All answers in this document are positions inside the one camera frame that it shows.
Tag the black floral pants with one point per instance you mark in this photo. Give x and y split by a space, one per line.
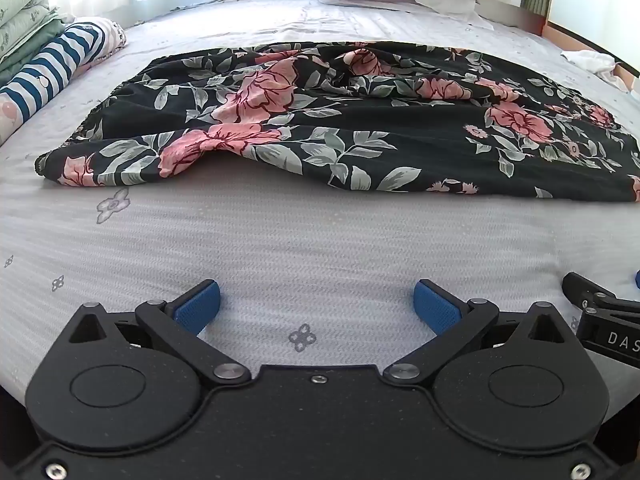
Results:
350 125

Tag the folded green floral quilt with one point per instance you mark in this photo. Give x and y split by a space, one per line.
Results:
22 25

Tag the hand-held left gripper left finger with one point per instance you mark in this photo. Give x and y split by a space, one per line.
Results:
199 306

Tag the light grey bed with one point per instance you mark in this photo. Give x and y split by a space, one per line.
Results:
300 245

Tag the crumpled white cloth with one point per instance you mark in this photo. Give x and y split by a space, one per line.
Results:
595 62

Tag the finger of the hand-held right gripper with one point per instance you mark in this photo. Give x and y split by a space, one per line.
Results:
595 292

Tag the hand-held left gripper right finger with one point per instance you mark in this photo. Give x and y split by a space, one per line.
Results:
435 306

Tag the blue white striped pillow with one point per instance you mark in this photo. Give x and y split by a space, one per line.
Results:
55 62

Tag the wooden headboard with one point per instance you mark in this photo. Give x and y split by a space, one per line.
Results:
590 42

